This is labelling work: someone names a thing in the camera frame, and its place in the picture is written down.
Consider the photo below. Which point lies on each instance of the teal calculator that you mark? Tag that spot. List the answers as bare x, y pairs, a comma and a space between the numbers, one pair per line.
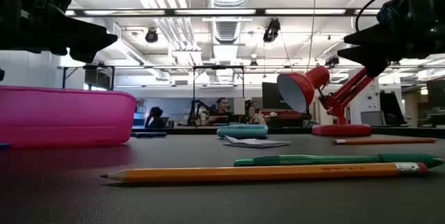
242, 132

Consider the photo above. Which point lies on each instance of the black background rig frame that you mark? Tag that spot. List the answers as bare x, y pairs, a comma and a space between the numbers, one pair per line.
218, 67

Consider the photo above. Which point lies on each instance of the person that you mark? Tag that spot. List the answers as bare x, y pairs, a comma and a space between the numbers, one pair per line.
253, 115
155, 119
219, 111

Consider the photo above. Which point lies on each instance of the yellow pencil with eraser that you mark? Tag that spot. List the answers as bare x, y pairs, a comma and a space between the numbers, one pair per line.
384, 141
264, 172

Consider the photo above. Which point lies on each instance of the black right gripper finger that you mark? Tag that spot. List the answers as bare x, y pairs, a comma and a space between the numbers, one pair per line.
368, 38
372, 58

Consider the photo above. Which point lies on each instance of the black hanging camera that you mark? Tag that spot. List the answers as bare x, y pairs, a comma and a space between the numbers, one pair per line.
272, 31
151, 36

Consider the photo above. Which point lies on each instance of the pink plastic pencil case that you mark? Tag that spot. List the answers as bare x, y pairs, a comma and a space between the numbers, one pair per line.
62, 116

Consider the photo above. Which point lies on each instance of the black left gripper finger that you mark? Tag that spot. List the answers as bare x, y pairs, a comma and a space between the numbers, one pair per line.
83, 55
87, 38

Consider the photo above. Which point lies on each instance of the black computer monitor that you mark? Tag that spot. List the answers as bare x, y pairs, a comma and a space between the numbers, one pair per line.
273, 96
391, 107

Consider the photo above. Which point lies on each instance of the red desk lamp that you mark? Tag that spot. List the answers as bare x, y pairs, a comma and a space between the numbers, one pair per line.
299, 90

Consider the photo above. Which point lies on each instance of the green pen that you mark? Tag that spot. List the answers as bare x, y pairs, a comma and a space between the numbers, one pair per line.
330, 159

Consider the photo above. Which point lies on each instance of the white paper packet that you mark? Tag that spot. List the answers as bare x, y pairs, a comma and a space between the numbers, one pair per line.
255, 143

